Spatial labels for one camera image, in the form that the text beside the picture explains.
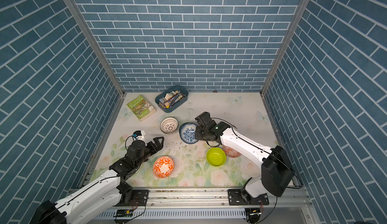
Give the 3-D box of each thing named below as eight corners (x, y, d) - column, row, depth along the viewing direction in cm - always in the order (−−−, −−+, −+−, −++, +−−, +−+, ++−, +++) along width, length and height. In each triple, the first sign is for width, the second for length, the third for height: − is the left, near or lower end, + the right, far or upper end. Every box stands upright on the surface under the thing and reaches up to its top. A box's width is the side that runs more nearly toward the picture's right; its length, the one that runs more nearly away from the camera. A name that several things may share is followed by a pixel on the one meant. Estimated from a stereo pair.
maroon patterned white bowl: (160, 133, 97) (159, 129, 93) (163, 121, 103) (161, 117, 99) (177, 133, 97) (177, 129, 93) (179, 121, 103) (178, 117, 99)
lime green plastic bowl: (206, 167, 85) (206, 164, 81) (206, 151, 92) (206, 147, 88) (225, 167, 85) (226, 164, 81) (223, 151, 92) (224, 147, 88)
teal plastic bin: (152, 102, 116) (151, 98, 112) (177, 87, 128) (176, 83, 124) (165, 114, 109) (164, 110, 105) (190, 96, 120) (190, 92, 117)
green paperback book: (127, 106, 114) (125, 103, 111) (142, 98, 120) (140, 94, 117) (141, 122, 105) (139, 119, 102) (156, 112, 111) (155, 108, 108)
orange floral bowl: (152, 178, 81) (150, 176, 78) (156, 158, 88) (154, 156, 85) (173, 178, 81) (172, 176, 78) (175, 158, 88) (174, 156, 85)
